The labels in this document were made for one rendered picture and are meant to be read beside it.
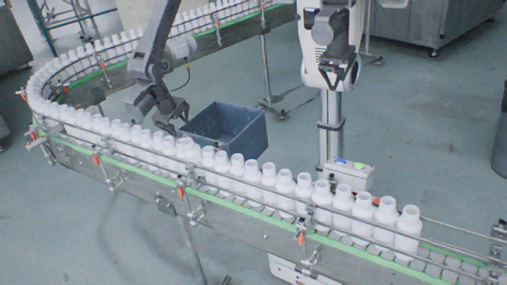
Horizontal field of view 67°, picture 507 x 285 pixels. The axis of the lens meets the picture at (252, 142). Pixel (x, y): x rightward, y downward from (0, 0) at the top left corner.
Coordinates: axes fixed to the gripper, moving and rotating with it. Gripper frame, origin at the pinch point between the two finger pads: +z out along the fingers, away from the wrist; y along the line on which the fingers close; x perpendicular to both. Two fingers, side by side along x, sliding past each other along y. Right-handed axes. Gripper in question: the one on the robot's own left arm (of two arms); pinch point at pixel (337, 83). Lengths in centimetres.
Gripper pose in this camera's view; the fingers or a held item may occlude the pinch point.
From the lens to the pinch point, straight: 108.0
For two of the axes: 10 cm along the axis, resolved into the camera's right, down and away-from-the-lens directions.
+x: -8.3, -2.3, 5.0
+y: 5.4, -5.4, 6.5
